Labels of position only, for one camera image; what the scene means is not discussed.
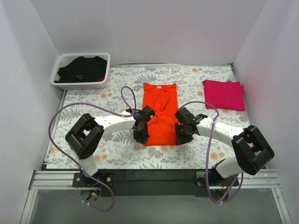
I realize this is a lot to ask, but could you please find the orange t shirt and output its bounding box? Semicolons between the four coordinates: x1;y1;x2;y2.
143;83;178;146

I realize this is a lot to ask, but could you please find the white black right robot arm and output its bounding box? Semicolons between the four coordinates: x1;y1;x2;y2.
174;107;275;186

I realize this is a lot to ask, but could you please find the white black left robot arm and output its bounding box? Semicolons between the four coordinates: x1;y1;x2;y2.
65;105;156;186

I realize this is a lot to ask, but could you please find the floral patterned table mat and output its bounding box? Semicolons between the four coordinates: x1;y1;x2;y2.
47;66;249;169

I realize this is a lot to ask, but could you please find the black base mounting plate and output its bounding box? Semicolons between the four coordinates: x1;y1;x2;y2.
72;168;240;198

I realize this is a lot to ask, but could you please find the folded magenta t shirt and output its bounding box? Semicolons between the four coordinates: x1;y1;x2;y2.
202;79;246;111

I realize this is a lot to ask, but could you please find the black t shirt in basket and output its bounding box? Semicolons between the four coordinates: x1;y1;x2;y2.
54;56;107;83

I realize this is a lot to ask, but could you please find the white plastic laundry basket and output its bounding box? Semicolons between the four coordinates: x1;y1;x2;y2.
51;53;111;90

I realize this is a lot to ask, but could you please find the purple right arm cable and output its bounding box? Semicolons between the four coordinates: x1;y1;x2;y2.
178;101;243;203

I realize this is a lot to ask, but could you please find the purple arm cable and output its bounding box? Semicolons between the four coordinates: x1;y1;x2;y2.
178;101;243;203
48;85;141;212

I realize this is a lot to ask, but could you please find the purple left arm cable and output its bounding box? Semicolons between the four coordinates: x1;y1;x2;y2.
48;85;141;212

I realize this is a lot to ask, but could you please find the aluminium frame rail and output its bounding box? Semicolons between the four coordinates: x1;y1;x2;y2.
29;169;281;189

